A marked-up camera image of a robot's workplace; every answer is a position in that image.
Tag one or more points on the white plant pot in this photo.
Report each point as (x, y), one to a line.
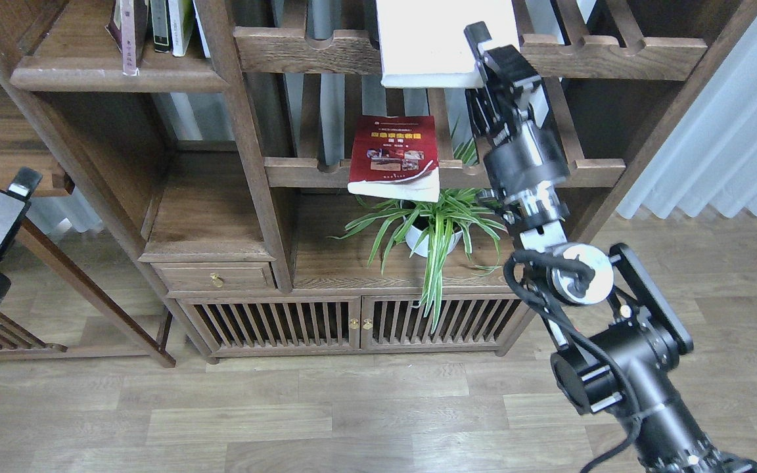
(420, 244)

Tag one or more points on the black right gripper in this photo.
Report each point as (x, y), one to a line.
(523, 156)

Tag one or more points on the red paperback book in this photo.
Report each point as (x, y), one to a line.
(395, 157)

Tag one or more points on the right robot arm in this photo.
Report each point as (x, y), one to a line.
(617, 338)

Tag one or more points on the white book top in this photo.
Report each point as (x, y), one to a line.
(423, 43)

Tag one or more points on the dark wooden bookshelf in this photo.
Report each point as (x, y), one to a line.
(214, 165)

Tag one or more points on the brass drawer knob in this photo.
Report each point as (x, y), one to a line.
(217, 280)

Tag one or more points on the white curtain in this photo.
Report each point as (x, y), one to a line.
(709, 162)

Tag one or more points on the spider plant leaves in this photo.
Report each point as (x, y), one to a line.
(454, 207)

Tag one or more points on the dark spine upright book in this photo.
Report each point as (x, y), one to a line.
(160, 26)

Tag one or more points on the dark red Chinese book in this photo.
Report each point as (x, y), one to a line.
(129, 26)

